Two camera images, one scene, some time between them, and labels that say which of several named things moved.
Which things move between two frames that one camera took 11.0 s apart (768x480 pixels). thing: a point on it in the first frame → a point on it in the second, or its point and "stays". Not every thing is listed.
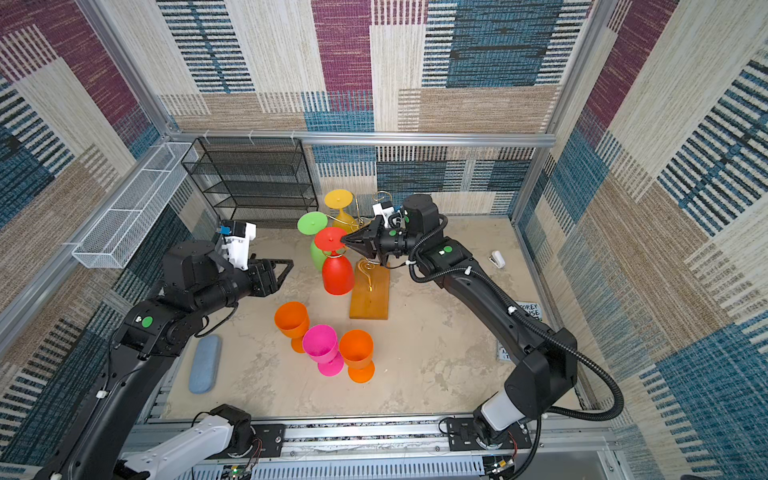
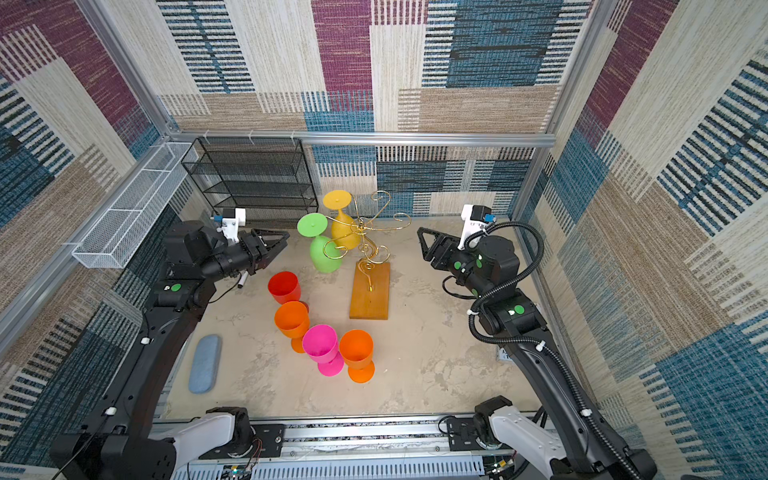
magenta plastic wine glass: x=321 y=345 stays
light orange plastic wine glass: x=292 y=319 stays
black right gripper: x=370 y=230 → x=448 y=244
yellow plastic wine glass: x=341 y=199 stays
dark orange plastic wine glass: x=357 y=349 stays
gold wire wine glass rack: x=371 y=288 stays
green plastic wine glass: x=308 y=224 stays
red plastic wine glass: x=337 y=272 → x=284 y=287
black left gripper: x=257 y=273 → x=259 y=256
